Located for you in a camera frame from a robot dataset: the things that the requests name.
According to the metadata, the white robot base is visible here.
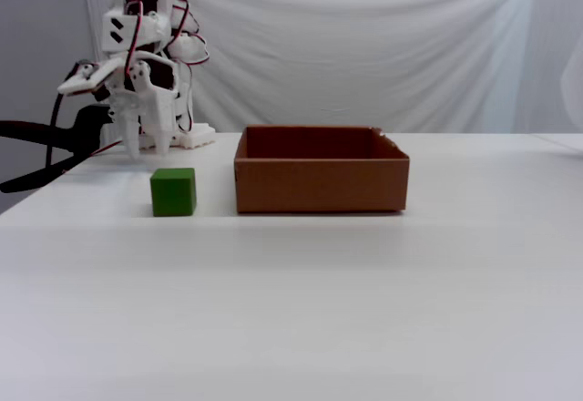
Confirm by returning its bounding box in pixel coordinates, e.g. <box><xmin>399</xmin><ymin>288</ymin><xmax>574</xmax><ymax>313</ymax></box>
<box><xmin>138</xmin><ymin>122</ymin><xmax>218</xmax><ymax>150</ymax></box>

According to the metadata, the black spring clamp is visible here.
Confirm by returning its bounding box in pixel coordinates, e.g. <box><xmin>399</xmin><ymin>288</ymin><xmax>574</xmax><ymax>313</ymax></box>
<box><xmin>0</xmin><ymin>104</ymin><xmax>115</xmax><ymax>194</ymax></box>

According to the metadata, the red black servo cable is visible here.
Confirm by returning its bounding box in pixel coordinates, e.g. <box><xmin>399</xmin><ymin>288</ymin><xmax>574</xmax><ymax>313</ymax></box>
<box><xmin>61</xmin><ymin>139</ymin><xmax>124</xmax><ymax>175</ymax></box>

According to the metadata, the black camera cable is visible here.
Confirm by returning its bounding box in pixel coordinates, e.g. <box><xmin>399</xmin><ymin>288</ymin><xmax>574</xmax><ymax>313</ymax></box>
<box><xmin>44</xmin><ymin>61</ymin><xmax>92</xmax><ymax>179</ymax></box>

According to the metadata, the green cube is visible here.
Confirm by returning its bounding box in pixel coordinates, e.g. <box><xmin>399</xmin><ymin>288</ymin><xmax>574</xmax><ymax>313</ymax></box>
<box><xmin>149</xmin><ymin>167</ymin><xmax>198</xmax><ymax>218</ymax></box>

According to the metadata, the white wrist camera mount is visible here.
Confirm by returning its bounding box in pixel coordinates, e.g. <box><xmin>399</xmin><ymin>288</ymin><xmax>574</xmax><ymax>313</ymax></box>
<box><xmin>56</xmin><ymin>58</ymin><xmax>127</xmax><ymax>98</ymax></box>

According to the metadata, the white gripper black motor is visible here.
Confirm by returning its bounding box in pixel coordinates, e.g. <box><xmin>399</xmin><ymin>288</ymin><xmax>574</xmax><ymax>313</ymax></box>
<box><xmin>107</xmin><ymin>54</ymin><xmax>179</xmax><ymax>161</ymax></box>

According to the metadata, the brown cardboard box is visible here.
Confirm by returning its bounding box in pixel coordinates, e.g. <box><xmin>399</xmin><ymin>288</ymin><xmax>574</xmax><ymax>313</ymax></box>
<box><xmin>233</xmin><ymin>125</ymin><xmax>410</xmax><ymax>214</ymax></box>

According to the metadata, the white backdrop cloth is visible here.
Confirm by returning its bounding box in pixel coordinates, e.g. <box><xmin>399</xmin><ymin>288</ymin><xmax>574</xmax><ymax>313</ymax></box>
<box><xmin>75</xmin><ymin>0</ymin><xmax>583</xmax><ymax>136</ymax></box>

